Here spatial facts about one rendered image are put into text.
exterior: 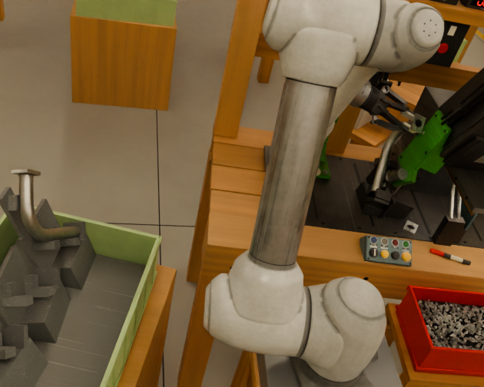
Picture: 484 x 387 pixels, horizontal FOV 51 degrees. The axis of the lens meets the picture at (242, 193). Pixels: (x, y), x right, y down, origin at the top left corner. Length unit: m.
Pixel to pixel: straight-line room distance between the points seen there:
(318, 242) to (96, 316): 0.69
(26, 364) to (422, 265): 1.15
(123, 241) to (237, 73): 0.75
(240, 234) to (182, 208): 1.41
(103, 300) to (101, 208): 1.53
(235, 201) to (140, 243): 0.40
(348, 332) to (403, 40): 0.57
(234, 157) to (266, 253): 0.89
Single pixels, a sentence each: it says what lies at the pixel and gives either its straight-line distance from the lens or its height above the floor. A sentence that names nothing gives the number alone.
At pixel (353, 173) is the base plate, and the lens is 1.95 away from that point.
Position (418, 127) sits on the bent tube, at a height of 1.21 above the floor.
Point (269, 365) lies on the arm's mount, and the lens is 1.26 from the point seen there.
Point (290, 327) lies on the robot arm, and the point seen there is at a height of 1.12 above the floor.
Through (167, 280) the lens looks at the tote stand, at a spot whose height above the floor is 0.79.
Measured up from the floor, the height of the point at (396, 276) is 0.86.
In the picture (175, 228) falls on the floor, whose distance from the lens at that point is 2.81.
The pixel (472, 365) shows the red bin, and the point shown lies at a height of 0.85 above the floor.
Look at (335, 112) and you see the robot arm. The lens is 1.35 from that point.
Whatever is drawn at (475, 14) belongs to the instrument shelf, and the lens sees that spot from 1.79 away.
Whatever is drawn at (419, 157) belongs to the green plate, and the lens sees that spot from 1.70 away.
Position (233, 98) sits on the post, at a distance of 1.89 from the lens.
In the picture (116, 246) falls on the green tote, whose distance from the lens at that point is 1.47.
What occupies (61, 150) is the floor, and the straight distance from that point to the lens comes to 3.30.
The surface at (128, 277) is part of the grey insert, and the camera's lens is 1.45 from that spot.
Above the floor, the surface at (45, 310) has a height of 0.93.
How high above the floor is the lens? 1.96
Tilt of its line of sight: 39 degrees down
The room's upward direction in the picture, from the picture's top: 14 degrees clockwise
